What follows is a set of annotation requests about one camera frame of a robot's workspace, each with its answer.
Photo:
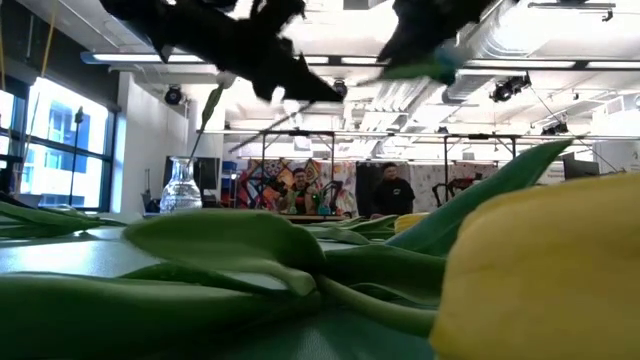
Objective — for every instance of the black curtain panel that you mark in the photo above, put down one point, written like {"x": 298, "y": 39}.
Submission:
{"x": 367, "y": 180}

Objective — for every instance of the white patterned cloth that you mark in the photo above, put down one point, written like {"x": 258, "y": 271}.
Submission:
{"x": 430, "y": 175}

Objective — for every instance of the person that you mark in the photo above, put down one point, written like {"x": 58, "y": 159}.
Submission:
{"x": 393, "y": 195}
{"x": 300, "y": 195}

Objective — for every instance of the yellow artificial tulip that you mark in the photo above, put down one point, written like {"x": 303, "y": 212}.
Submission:
{"x": 540, "y": 275}
{"x": 412, "y": 222}
{"x": 45, "y": 220}

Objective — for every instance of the black computer monitor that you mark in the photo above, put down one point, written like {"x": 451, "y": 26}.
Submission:
{"x": 580, "y": 169}
{"x": 207, "y": 175}

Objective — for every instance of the round clear glass vase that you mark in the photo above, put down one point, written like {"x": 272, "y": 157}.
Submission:
{"x": 181, "y": 195}

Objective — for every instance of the long ceiling light bar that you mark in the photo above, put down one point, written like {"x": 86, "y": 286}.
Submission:
{"x": 525, "y": 64}
{"x": 130, "y": 58}

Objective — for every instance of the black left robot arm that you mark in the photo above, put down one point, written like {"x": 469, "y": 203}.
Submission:
{"x": 145, "y": 20}

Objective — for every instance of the black ceiling spotlight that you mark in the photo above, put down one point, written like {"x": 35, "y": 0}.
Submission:
{"x": 340, "y": 90}
{"x": 507, "y": 90}
{"x": 173, "y": 95}

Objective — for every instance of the black tripod stand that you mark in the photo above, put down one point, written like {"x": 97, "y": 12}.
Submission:
{"x": 75, "y": 150}

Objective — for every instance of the large glass window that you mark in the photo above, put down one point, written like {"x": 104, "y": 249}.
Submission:
{"x": 55, "y": 165}

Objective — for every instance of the colourful patchwork quilt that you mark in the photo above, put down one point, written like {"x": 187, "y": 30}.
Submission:
{"x": 272, "y": 175}

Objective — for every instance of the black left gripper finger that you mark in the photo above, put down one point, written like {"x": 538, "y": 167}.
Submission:
{"x": 300, "y": 82}

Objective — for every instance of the silver ventilation duct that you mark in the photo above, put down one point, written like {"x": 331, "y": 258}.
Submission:
{"x": 492, "y": 45}

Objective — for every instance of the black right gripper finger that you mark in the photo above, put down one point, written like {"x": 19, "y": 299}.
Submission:
{"x": 410, "y": 45}

